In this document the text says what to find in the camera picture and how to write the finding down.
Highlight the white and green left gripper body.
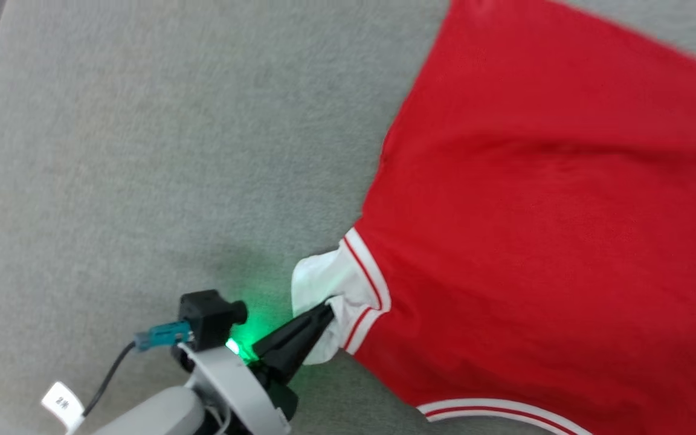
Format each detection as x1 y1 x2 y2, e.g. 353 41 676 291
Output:
172 338 299 435

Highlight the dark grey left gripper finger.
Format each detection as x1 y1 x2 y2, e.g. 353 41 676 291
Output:
251 302 334 366
262 320 334 387

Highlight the red cloth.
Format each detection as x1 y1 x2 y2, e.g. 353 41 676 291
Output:
291 0 696 435

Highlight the teal cable connector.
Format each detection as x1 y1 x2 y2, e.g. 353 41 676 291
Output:
135 321 193 352

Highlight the thin black cable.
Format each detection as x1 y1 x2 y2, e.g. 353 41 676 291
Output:
81 341 141 419

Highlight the white cable label tag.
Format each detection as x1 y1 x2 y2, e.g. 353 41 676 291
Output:
40 381 86 433

